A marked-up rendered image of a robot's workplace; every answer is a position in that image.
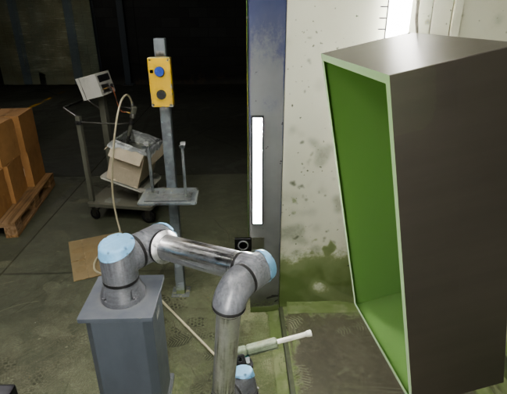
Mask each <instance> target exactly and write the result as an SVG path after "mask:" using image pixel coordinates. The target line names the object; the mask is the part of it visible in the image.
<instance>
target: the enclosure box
mask: <svg viewBox="0 0 507 394"><path fill-rule="evenodd" d="M321 59H322V64H323V75H324V82H325V88H326V93H327V105H328V111H329V117H330V128H331V134H332V140H333V146H334V157H335V163H336V169H337V180H338V186H339V192H340V198H341V209H342V216H343V221H344V227H345V238H346V245H347V250H348V262H349V268H350V274H351V280H352V291H353V297H354V303H355V306H356V308H357V310H358V311H359V313H360V315H361V317H362V319H363V320H364V322H365V324H366V326H367V327H368V329H369V331H370V333H371V335H372V336H373V338H374V340H375V342H376V343H377V345H378V347H379V349H380V351H381V352H382V354H383V355H384V358H385V360H386V361H387V363H388V365H389V367H390V368H391V370H392V372H393V373H394V375H395V377H396V379H397V380H398V383H399V385H400V386H401V387H402V390H403V391H404V393H405V394H463V393H466V392H471V391H474V390H478V389H482V388H486V387H488V386H492V385H497V384H500V383H503V382H504V372H505V345H506V332H507V41H495V40H487V39H478V38H462V37H453V36H444V35H436V34H420V33H412V32H410V34H408V33H406V34H400V35H396V36H393V37H389V38H383V39H380V40H376V41H370V42H367V43H363V44H360V45H353V46H350V47H347V48H340V49H337V50H333V51H330V52H324V53H321Z"/></svg>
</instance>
